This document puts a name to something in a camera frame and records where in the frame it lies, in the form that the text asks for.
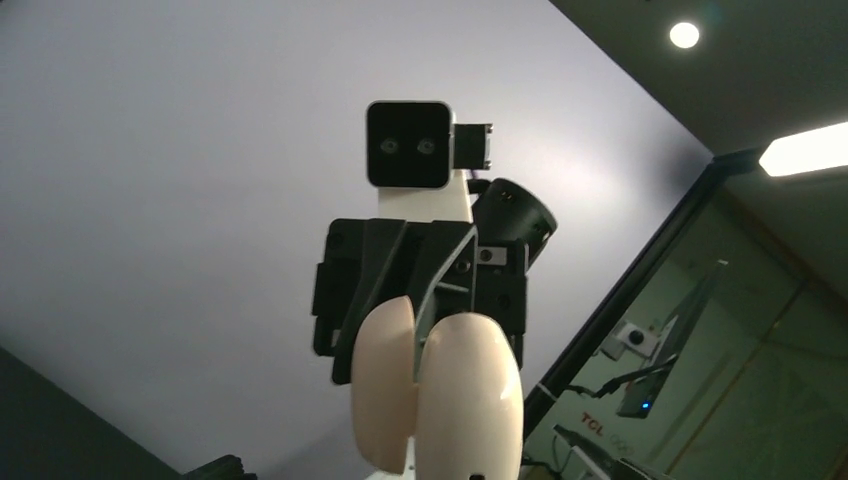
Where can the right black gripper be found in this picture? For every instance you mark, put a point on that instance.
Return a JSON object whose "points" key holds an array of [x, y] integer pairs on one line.
{"points": [[443, 267]]}

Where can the cream earbud charging case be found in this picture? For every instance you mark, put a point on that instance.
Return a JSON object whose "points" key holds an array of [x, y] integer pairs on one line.
{"points": [[458, 402]]}

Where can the round ceiling spotlight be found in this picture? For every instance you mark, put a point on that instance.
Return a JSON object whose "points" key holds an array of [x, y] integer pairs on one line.
{"points": [[684, 35]]}

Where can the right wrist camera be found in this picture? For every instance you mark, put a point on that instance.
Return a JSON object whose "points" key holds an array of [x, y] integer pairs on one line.
{"points": [[420, 160]]}

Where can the external webcam on mount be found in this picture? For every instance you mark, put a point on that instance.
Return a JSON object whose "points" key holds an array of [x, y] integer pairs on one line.
{"points": [[629, 337]]}

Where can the ceiling light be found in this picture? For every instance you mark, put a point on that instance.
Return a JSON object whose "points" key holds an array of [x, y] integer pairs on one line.
{"points": [[810, 151]]}

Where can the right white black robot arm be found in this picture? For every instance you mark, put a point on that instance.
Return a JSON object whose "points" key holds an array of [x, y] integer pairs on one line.
{"points": [[504, 210]]}

